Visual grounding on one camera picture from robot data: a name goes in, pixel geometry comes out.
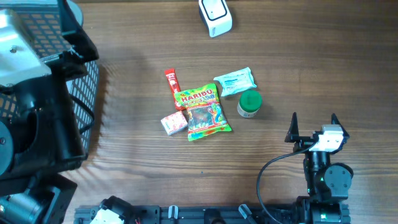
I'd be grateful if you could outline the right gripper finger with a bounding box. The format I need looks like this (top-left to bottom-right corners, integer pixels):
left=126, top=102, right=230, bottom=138
left=331, top=113, right=350, bottom=139
left=285, top=112, right=300, bottom=143

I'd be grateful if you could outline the green lid white jar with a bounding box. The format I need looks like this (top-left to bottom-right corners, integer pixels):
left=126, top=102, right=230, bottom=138
left=237, top=90, right=262, bottom=118

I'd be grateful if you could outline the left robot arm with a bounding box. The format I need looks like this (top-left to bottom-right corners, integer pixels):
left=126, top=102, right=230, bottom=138
left=1, top=0, right=99, bottom=223

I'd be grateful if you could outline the pink white small box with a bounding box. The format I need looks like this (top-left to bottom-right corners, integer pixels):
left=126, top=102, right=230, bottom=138
left=160, top=111, right=188, bottom=136

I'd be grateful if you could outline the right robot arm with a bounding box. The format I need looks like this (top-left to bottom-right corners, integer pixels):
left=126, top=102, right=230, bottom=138
left=285, top=113, right=354, bottom=224

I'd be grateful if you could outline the black right camera cable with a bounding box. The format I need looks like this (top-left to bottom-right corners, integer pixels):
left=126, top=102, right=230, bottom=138
left=256, top=142, right=318, bottom=224

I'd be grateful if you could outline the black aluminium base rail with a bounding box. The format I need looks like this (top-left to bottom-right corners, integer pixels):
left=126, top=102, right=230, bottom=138
left=73, top=203, right=351, bottom=224

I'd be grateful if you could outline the light blue tissue pack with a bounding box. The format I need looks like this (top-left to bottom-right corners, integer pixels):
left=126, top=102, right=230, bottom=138
left=213, top=67, right=257, bottom=97

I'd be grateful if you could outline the grey plastic mesh basket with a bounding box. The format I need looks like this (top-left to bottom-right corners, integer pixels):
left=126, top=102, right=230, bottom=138
left=1, top=1, right=99, bottom=157

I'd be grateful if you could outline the black left camera cable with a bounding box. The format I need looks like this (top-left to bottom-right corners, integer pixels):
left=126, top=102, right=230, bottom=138
left=70, top=95, right=96, bottom=134

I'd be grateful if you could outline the Haribo gummy candy bag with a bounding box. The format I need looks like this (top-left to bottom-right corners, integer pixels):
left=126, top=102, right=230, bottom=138
left=174, top=83, right=232, bottom=141

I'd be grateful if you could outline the black camera cable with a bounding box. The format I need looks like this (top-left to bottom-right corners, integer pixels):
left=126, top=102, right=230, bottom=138
left=256, top=142, right=318, bottom=224
left=70, top=95, right=96, bottom=134

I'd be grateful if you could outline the white barcode scanner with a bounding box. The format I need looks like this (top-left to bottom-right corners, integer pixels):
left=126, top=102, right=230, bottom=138
left=198, top=0, right=233, bottom=38

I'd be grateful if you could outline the red Nescafe coffee stick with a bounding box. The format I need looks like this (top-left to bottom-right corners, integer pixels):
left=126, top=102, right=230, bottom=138
left=164, top=68, right=185, bottom=111

